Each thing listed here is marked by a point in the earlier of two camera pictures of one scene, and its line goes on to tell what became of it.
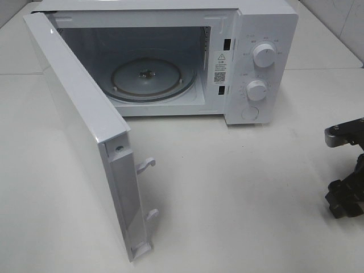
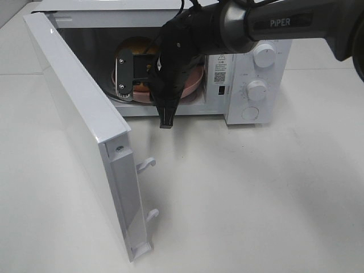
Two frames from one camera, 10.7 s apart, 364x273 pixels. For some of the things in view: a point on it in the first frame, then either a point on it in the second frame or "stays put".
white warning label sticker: x=220 y=68 stays put
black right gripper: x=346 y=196 → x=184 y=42
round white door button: x=250 y=113 stays put
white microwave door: x=101 y=133 stays put
